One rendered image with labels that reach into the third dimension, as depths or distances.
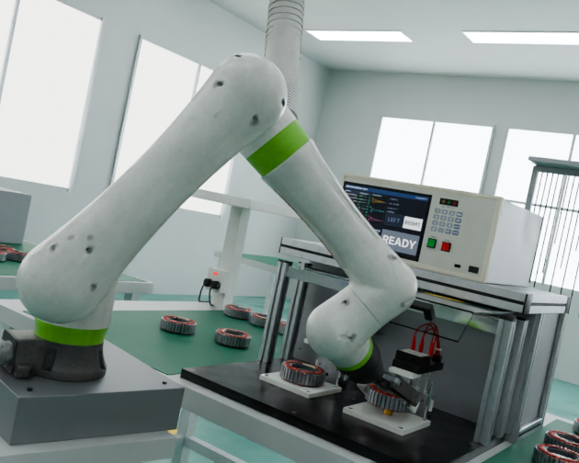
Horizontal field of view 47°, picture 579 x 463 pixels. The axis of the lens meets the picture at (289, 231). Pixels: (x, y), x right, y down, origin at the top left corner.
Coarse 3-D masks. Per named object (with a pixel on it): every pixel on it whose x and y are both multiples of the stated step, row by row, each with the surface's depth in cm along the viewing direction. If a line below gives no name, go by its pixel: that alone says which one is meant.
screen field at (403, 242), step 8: (384, 232) 169; (392, 232) 168; (400, 232) 167; (384, 240) 169; (392, 240) 168; (400, 240) 167; (408, 240) 165; (416, 240) 164; (392, 248) 168; (400, 248) 166; (408, 248) 165; (416, 248) 164
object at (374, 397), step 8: (368, 392) 149; (376, 392) 146; (384, 392) 146; (368, 400) 148; (376, 400) 146; (384, 400) 145; (392, 400) 144; (400, 400) 145; (384, 408) 146; (392, 408) 145; (400, 408) 145
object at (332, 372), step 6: (318, 360) 176; (324, 360) 175; (318, 366) 176; (324, 366) 174; (330, 366) 174; (330, 372) 173; (336, 372) 172; (330, 378) 173; (336, 378) 172; (342, 378) 173; (342, 384) 174
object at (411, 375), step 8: (400, 352) 155; (408, 352) 155; (416, 352) 157; (392, 360) 155; (400, 360) 155; (408, 360) 153; (416, 360) 152; (424, 360) 153; (392, 368) 153; (400, 368) 154; (408, 368) 153; (416, 368) 152; (424, 368) 154; (432, 368) 158; (440, 368) 162; (408, 376) 151; (416, 376) 152; (416, 384) 162
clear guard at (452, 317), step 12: (420, 288) 164; (420, 300) 137; (432, 300) 137; (444, 300) 143; (468, 300) 158; (408, 312) 135; (420, 312) 135; (444, 312) 133; (456, 312) 132; (468, 312) 131; (480, 312) 134; (492, 312) 141; (504, 312) 148; (408, 324) 133; (420, 324) 132; (432, 324) 131; (444, 324) 131; (456, 324) 130; (444, 336) 128; (456, 336) 128
